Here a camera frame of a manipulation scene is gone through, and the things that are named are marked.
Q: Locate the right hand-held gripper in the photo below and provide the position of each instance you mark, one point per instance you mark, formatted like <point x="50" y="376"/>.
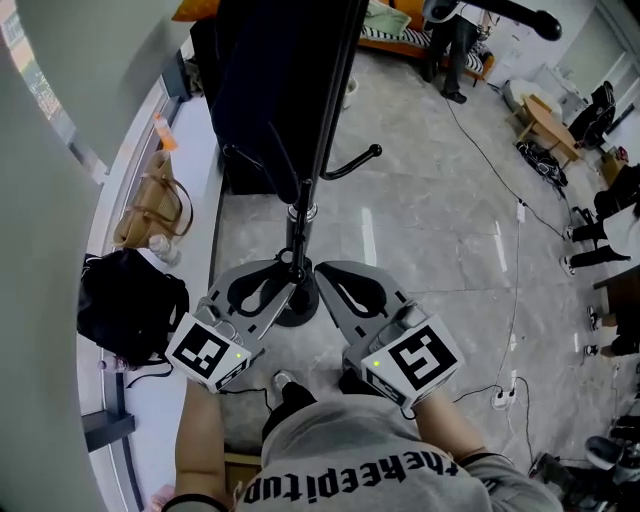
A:
<point x="420" y="360"/>

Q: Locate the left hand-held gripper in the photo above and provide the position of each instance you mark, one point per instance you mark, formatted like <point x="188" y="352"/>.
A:
<point x="200" y="352"/>

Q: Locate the black coat rack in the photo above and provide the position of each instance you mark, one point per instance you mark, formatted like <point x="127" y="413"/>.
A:
<point x="299" y="227"/>

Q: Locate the person's left forearm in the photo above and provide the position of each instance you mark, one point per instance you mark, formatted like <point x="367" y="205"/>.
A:
<point x="200" y="435"/>

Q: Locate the person's right forearm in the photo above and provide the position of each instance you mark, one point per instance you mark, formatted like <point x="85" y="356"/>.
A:
<point x="445" y="425"/>

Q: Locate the person's left shoe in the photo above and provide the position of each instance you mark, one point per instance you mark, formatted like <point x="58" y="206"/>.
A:
<point x="282" y="379"/>

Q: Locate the person's right leg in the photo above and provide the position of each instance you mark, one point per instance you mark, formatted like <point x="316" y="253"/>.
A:
<point x="352" y="385"/>

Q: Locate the person's leg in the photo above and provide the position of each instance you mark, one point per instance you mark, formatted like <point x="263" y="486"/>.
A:
<point x="352" y="385"/>
<point x="295" y="400"/>

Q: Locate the clear plastic bottle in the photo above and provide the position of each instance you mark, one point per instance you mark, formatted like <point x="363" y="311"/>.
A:
<point x="162" y="248"/>

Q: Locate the person's left leg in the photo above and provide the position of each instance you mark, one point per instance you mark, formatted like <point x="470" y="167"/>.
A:
<point x="295" y="400"/>

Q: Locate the black backpack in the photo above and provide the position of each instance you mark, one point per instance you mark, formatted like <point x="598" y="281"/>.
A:
<point x="130" y="305"/>

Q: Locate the person's grey printed shirt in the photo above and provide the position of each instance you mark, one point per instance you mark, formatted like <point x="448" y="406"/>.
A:
<point x="345" y="430"/>

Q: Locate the beige tote bag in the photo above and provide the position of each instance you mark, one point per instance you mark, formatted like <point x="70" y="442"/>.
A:
<point x="150" y="200"/>

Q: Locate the white window ledge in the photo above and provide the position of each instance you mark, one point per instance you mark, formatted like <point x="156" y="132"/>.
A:
<point x="150" y="400"/>

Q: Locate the small pink capped bottle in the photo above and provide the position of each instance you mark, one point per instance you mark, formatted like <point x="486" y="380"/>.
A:
<point x="112" y="364"/>

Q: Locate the wooden chair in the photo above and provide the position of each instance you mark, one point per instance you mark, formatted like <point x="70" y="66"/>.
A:
<point x="242" y="459"/>

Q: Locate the white power strip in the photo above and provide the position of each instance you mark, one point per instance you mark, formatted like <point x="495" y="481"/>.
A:
<point x="502" y="397"/>

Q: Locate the orange bottle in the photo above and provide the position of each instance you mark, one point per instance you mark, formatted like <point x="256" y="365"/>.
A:
<point x="166" y="134"/>

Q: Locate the dark navy garment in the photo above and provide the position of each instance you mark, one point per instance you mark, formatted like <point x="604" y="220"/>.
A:
<point x="265" y="75"/>

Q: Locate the black patterned bag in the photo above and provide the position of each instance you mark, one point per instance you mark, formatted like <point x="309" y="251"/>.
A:
<point x="542" y="162"/>

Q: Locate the pink bag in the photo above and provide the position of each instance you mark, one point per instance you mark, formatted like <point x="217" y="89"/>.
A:
<point x="161" y="500"/>

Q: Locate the black hanging garment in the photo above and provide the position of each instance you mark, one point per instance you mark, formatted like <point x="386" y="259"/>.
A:
<point x="350" y="50"/>

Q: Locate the orange sofa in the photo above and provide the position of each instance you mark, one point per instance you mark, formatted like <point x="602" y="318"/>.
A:
<point x="395" y="47"/>

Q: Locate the small wooden table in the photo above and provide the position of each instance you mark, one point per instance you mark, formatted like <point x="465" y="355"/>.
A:
<point x="550" y="125"/>

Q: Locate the white fluffy cushion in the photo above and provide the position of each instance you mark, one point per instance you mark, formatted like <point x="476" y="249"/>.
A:
<point x="520" y="90"/>

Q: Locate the dark wooden table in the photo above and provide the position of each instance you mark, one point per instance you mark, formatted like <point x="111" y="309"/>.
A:
<point x="622" y="292"/>

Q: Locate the striped blanket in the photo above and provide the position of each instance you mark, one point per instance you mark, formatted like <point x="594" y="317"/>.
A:
<point x="415" y="36"/>

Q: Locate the green cloth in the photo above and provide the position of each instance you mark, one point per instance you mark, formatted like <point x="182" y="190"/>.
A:
<point x="385" y="20"/>

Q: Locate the brown cardboard box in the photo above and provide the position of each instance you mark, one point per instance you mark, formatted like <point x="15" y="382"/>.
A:
<point x="612" y="167"/>

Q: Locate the orange cushion on cabinet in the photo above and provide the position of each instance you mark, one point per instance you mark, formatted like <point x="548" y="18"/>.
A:
<point x="197" y="9"/>

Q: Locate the white low cabinet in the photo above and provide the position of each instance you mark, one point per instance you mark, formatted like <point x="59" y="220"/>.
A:
<point x="565" y="85"/>

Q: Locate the black equipment pile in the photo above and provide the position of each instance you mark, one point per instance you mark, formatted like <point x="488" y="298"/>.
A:
<point x="590" y="475"/>

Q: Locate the black chair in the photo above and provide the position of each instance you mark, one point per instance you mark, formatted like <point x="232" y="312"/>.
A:
<point x="595" y="117"/>

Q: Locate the grey and black round device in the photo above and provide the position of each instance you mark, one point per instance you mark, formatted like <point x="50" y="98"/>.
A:
<point x="440" y="10"/>

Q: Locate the window pane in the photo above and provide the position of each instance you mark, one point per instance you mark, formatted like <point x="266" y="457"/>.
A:
<point x="40" y="85"/>

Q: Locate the black window frame bar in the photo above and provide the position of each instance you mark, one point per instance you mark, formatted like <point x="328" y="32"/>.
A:
<point x="107" y="430"/>

